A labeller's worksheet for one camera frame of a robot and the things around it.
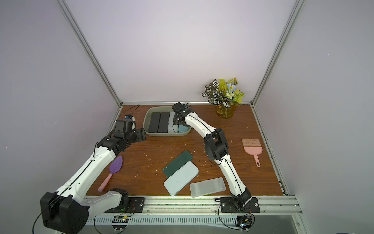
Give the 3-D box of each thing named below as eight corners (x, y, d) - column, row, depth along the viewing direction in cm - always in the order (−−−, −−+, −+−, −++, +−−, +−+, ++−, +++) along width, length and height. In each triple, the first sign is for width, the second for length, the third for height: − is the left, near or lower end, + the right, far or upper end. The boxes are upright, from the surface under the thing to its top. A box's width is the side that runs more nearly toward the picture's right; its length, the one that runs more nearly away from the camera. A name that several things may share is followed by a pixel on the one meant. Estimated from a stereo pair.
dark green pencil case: (168, 180, 83) (167, 178, 81) (162, 172, 86) (161, 170, 84) (193, 158, 92) (193, 156, 90) (187, 151, 95) (187, 149, 93)
